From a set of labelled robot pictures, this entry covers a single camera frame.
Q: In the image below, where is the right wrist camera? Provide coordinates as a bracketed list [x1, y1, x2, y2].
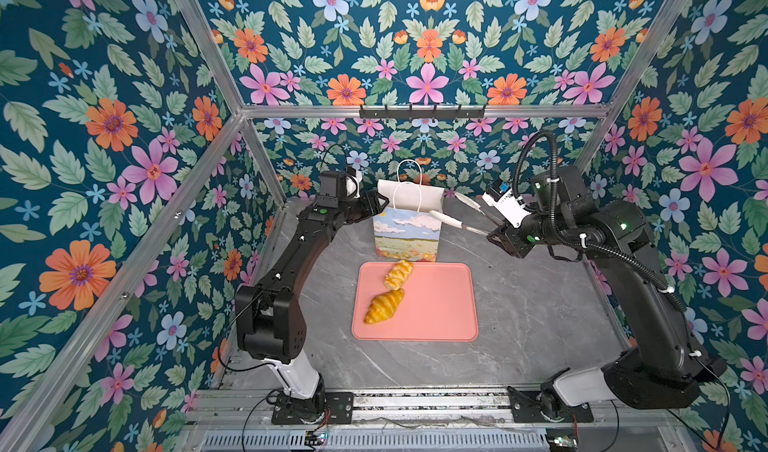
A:
[482, 179, 531, 228]

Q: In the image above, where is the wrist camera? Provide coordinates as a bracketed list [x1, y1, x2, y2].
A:
[482, 179, 531, 228]
[317, 167, 362, 201]

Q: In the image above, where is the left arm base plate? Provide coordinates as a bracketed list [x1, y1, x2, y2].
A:
[271, 392, 355, 426]

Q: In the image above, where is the small croissant top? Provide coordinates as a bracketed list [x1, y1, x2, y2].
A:
[384, 260, 413, 291]

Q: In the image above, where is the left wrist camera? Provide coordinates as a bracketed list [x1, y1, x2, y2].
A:
[317, 167, 362, 201]

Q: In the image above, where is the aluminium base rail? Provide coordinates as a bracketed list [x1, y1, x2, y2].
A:
[175, 386, 695, 451]

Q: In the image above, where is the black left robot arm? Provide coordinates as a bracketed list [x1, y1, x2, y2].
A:
[234, 189, 389, 400]

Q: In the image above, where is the painted landscape paper bag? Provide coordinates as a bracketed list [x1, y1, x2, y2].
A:
[373, 159, 444, 262]

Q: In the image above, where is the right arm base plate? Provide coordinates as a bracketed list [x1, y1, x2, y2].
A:
[506, 386, 594, 424]

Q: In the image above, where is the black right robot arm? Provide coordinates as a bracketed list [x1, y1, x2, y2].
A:
[483, 166, 726, 420]

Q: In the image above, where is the black hook rail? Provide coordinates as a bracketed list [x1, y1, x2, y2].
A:
[358, 104, 486, 121]

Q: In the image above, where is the pink rectangular tray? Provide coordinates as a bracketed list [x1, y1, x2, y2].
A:
[351, 262, 479, 342]

